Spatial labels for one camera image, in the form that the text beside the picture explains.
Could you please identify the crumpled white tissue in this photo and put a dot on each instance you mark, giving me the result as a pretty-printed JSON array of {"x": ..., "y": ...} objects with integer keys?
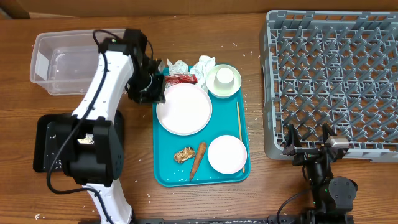
[
  {"x": 201, "y": 68},
  {"x": 179, "y": 67}
]

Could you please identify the orange carrot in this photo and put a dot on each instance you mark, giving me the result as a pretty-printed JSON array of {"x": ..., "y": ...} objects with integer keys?
[{"x": 198, "y": 158}]

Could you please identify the teal plastic tray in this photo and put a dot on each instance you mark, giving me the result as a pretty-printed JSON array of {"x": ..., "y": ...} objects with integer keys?
[{"x": 223, "y": 121}]

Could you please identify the grey dishwasher rack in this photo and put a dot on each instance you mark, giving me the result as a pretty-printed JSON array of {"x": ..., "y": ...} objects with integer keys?
[{"x": 331, "y": 67}]

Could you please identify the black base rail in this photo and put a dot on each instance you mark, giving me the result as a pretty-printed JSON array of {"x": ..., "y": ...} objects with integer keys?
[{"x": 217, "y": 221}]

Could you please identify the black tray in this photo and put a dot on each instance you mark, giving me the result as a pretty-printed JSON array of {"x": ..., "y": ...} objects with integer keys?
[{"x": 42, "y": 157}]

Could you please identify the white paper cup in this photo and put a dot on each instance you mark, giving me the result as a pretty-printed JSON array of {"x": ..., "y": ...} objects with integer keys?
[{"x": 224, "y": 78}]

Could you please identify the pale green bowl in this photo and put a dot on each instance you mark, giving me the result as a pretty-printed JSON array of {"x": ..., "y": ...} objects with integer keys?
[{"x": 223, "y": 92}]

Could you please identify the small pink bowl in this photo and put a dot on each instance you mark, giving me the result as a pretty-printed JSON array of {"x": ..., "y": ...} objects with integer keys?
[{"x": 227, "y": 154}]

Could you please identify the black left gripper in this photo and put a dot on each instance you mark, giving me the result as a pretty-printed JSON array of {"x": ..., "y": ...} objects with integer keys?
[{"x": 155, "y": 96}]

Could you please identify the large pink plate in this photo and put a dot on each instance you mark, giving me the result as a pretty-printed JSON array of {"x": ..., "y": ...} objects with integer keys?
[{"x": 186, "y": 111}]

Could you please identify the clear plastic bin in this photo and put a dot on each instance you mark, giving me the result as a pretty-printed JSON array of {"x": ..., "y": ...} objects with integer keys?
[{"x": 64, "y": 63}]

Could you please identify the red snack wrapper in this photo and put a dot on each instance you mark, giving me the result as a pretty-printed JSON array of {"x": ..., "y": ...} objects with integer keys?
[{"x": 180, "y": 78}]

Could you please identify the brown walnut food scrap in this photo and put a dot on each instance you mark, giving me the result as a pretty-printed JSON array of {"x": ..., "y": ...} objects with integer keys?
[{"x": 185, "y": 154}]

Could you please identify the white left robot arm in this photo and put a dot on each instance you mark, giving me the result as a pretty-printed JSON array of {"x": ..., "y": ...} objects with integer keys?
[{"x": 89, "y": 154}]

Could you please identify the wooden chopstick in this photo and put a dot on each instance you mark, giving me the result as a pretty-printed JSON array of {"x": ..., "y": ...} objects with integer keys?
[{"x": 239, "y": 129}]

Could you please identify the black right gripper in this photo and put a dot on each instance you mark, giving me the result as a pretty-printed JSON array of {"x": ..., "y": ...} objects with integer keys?
[{"x": 303, "y": 154}]

